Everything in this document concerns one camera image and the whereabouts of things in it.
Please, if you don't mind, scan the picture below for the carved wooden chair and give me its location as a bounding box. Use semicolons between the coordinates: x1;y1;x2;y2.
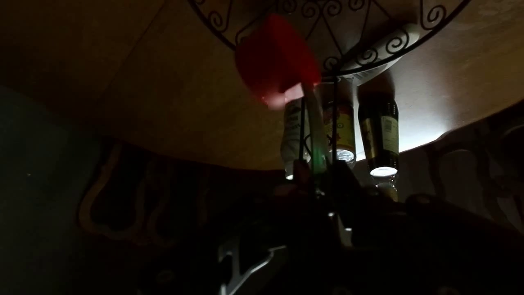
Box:
423;119;524;234
76;142;188;245

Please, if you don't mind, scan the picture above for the dark bottle black cap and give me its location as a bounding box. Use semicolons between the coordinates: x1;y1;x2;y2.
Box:
355;72;400;180

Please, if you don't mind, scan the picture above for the red measuring cup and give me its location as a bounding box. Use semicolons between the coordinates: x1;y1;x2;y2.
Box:
232;11;323;109

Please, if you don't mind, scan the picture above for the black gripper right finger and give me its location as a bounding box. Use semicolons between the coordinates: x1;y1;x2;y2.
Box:
325;160;358;249

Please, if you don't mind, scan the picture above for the yellow label bottle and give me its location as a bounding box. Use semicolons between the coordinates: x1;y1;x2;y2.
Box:
320;80;358;167

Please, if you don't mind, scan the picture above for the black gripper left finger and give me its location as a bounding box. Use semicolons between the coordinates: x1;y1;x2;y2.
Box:
289;157;323;234

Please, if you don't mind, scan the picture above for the dark wire basket with handle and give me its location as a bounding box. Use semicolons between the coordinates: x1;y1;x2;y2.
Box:
186;0;471;185

